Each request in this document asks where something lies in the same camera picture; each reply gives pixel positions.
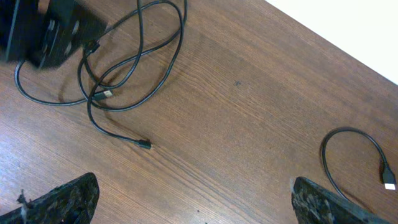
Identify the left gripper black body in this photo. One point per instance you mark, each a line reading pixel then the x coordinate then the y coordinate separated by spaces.
pixel 68 25

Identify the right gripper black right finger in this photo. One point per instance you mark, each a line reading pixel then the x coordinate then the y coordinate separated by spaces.
pixel 314 204

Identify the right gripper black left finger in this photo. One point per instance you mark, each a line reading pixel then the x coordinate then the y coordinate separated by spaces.
pixel 74 202

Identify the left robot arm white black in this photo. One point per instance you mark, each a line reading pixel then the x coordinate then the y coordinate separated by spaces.
pixel 21 27

